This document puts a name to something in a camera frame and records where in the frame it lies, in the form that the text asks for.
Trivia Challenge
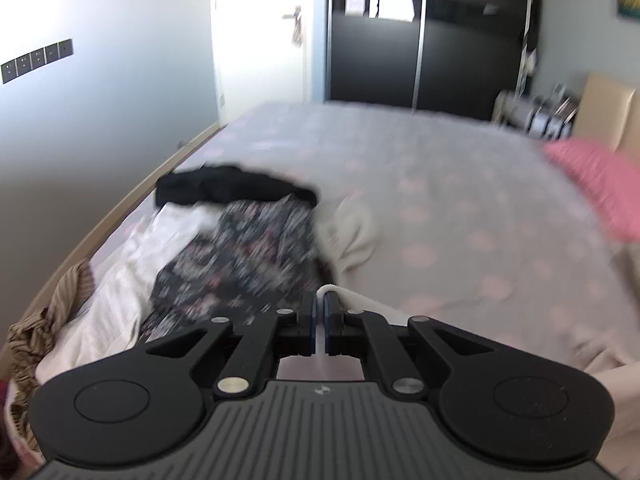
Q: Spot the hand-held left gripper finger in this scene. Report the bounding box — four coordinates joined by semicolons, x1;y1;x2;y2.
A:
323;291;501;401
142;291;318;401

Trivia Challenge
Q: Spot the off-white garment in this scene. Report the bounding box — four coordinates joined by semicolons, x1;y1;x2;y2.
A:
277;192;640;480

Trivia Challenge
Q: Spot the dark floral garment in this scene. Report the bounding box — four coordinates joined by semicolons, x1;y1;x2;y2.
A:
140;195;331;346

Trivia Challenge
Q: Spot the black garment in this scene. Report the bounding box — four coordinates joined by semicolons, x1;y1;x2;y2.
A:
155;162;321;208

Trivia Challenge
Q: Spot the bed with pink-dotted sheet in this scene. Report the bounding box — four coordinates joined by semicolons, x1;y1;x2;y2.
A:
0;100;640;480

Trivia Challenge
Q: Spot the white striped garment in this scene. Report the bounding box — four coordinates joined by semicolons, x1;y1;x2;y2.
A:
35;202;221;386

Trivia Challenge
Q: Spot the brown striped garment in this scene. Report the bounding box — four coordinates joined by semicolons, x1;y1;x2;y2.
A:
0;260;96;456

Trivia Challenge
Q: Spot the white door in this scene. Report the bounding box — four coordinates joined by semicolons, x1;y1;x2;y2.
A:
210;0;331;126

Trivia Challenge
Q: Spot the black sliding-door wardrobe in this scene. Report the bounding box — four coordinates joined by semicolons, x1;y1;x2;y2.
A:
325;0;543;121

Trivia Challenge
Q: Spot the cluttered white nightstand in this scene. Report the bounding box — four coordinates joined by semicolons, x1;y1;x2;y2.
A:
492;85;581;141

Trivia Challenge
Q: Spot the pink pillow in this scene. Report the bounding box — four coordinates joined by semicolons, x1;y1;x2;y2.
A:
542;139;640;243

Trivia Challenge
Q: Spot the beige padded headboard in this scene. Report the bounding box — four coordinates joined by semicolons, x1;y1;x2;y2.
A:
572;72;640;153

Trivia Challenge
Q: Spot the black wall switch panel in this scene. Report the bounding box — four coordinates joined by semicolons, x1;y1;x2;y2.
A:
0;38;76;85

